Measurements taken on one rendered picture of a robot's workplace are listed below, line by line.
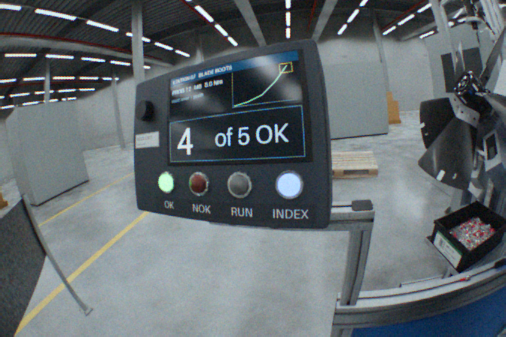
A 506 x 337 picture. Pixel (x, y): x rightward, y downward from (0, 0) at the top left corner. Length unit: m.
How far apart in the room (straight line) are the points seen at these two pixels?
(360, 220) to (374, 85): 6.22
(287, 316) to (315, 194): 1.27
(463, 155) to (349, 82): 5.59
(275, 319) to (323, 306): 0.30
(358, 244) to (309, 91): 0.21
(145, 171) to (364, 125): 6.20
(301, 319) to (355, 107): 5.55
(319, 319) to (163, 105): 1.34
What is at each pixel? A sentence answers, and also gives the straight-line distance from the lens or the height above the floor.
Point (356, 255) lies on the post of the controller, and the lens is 0.34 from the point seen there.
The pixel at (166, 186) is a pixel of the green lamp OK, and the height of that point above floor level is 1.11.
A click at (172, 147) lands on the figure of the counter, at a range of 0.27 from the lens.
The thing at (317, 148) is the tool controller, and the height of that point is 1.15.
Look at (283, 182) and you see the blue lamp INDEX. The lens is 0.20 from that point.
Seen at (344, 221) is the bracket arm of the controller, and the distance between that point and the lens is 0.30.
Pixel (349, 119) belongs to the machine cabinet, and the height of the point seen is 0.53.
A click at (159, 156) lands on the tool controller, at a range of 0.29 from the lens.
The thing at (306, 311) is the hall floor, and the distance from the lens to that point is 1.46.
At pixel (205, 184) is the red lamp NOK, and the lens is 0.24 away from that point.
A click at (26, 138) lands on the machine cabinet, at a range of 5.69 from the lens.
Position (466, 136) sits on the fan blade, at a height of 1.05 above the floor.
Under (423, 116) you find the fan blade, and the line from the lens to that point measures 1.09.
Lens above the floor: 1.19
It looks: 11 degrees down
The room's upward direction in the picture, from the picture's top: 8 degrees counter-clockwise
